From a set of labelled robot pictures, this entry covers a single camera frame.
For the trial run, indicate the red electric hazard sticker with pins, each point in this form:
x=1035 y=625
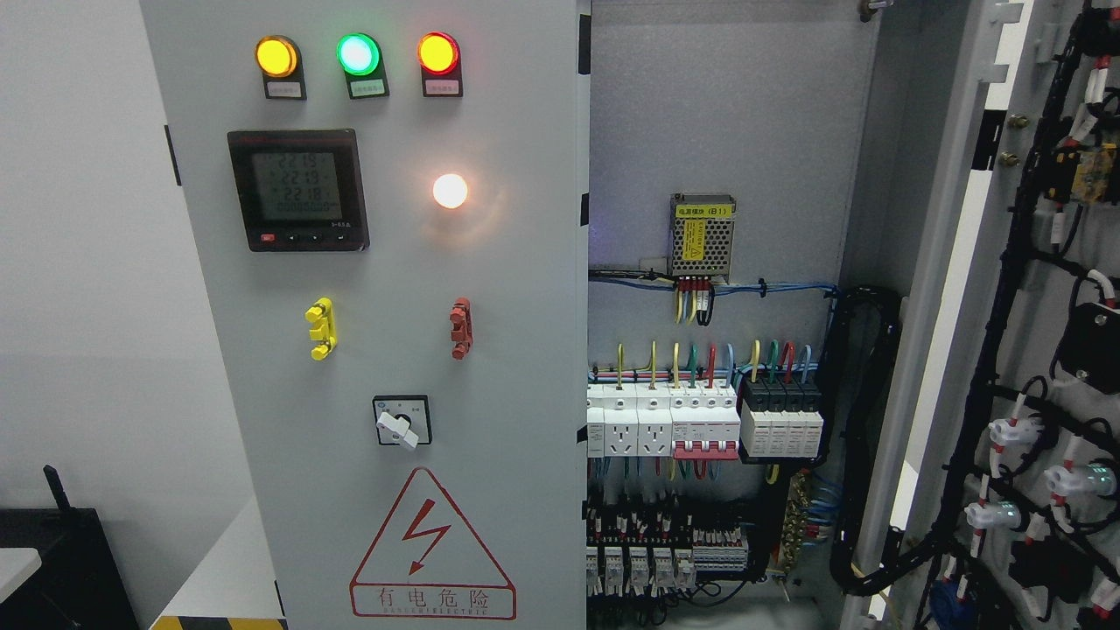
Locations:
x=427 y=561

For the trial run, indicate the black digital power meter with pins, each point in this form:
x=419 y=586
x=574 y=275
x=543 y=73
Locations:
x=300 y=190

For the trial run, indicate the black box at left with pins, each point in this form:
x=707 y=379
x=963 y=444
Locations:
x=64 y=574

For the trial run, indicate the white glowing indicator lamp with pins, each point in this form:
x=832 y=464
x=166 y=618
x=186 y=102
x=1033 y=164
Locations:
x=450 y=191

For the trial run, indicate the white rotary selector switch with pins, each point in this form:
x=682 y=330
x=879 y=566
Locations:
x=402 y=420

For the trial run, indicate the white socket breaker row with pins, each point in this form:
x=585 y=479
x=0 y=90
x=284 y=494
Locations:
x=688 y=423

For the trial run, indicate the yellow terminal post block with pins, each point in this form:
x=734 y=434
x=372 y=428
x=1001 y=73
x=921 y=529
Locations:
x=323 y=328

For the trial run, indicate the red indicator lamp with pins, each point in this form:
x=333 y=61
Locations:
x=440 y=63

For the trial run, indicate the red terminal post block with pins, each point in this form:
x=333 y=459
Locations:
x=461 y=328

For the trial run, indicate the grey cabinet door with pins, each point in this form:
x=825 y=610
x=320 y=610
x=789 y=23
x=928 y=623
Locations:
x=504 y=420
x=983 y=249

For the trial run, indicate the black white surge protector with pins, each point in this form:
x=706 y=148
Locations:
x=779 y=420

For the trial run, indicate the green indicator lamp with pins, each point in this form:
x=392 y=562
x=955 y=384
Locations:
x=362 y=62

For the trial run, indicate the lower relay terminal row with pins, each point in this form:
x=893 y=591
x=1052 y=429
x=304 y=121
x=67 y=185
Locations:
x=639 y=550

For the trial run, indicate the yellow indicator lamp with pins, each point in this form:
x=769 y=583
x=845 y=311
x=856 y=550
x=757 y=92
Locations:
x=281 y=66

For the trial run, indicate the brass ground terminal bar right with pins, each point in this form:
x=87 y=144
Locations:
x=796 y=513

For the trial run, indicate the metal mesh power supply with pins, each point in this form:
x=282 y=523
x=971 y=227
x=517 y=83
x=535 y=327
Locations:
x=702 y=235

